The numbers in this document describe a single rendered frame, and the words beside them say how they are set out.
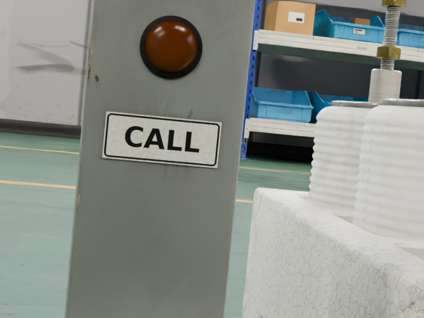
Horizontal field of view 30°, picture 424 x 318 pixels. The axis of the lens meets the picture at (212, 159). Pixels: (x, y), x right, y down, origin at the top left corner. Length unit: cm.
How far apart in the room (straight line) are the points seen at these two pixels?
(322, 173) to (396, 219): 13
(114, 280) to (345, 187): 25
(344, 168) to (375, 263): 21
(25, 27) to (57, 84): 43
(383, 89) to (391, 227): 16
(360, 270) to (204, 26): 13
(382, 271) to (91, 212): 13
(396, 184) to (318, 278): 7
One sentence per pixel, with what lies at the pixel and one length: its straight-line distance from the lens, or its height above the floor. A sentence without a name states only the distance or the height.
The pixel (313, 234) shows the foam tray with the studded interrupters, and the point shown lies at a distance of 45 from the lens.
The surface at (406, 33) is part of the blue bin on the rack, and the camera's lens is 516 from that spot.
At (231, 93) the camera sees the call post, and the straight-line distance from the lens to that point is 35.
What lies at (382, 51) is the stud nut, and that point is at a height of 29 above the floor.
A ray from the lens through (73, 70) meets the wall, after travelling 546.
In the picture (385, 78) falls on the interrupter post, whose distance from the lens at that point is 59.
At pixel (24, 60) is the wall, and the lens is 547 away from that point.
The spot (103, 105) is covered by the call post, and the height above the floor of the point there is 23.
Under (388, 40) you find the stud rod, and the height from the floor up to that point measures 30.
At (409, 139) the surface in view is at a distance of 45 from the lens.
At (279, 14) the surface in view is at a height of 90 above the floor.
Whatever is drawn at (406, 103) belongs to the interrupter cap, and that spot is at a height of 25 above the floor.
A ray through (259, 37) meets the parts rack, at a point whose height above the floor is 74.
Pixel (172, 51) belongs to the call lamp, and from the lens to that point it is 34.
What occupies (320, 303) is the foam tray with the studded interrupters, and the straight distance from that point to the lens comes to 43.
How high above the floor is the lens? 23
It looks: 3 degrees down
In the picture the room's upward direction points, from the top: 6 degrees clockwise
